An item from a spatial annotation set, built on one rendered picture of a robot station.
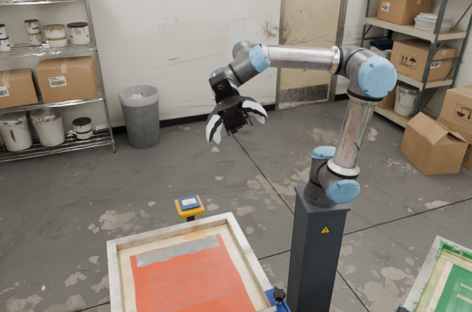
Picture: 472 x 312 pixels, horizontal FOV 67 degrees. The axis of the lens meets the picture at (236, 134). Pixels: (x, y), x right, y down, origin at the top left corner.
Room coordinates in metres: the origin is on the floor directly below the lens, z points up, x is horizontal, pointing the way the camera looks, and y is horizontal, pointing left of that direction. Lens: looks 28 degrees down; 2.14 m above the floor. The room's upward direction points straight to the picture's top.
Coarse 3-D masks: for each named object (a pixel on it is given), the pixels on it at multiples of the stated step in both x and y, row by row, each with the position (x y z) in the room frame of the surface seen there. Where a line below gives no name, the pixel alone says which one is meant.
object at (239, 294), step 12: (192, 240) 1.23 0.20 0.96; (204, 252) 1.16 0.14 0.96; (216, 252) 1.16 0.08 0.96; (228, 264) 1.09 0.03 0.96; (228, 276) 1.03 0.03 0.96; (240, 276) 1.03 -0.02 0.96; (240, 288) 0.97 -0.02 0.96; (216, 300) 0.92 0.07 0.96; (228, 300) 0.92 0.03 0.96; (240, 300) 0.92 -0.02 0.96
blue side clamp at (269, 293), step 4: (276, 288) 0.93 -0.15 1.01; (268, 292) 0.91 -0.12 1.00; (272, 292) 0.91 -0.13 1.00; (268, 296) 0.90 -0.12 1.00; (272, 296) 0.90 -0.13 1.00; (268, 300) 0.89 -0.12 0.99; (272, 300) 0.88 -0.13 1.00; (284, 300) 0.87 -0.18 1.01; (272, 304) 0.86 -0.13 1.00; (284, 304) 0.86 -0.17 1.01; (280, 308) 0.85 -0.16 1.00; (284, 308) 0.85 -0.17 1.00; (288, 308) 0.84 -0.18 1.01
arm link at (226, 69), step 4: (216, 68) 1.08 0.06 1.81; (220, 68) 1.08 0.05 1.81; (224, 68) 1.05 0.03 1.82; (228, 68) 1.04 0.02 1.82; (212, 72) 1.07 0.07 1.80; (216, 72) 1.05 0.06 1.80; (220, 72) 1.04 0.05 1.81; (224, 72) 1.03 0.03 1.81; (228, 72) 1.03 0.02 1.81; (212, 76) 1.05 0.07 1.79; (228, 76) 1.02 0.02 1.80; (232, 76) 1.02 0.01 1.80; (232, 80) 1.01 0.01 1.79; (236, 80) 1.02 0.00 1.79; (240, 84) 1.03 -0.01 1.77
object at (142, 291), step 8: (160, 248) 1.18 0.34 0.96; (176, 256) 1.13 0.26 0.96; (136, 264) 1.09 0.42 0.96; (152, 264) 1.09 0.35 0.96; (160, 264) 1.09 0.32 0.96; (168, 264) 1.09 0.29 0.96; (176, 264) 1.09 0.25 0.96; (136, 272) 1.05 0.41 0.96; (144, 272) 1.05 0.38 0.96; (136, 280) 1.01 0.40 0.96; (144, 280) 1.01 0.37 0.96; (136, 288) 0.97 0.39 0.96; (144, 288) 0.97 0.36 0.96; (136, 296) 0.94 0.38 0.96; (144, 296) 0.94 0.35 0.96; (136, 304) 0.90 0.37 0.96; (144, 304) 0.90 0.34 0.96
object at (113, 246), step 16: (192, 224) 1.30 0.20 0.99; (208, 224) 1.31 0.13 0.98; (112, 240) 1.19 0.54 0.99; (128, 240) 1.19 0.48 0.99; (144, 240) 1.21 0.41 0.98; (240, 240) 1.19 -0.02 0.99; (112, 256) 1.10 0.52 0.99; (112, 272) 1.02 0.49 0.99; (256, 272) 1.02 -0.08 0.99; (112, 288) 0.94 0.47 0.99; (272, 288) 0.94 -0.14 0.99; (112, 304) 0.87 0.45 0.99
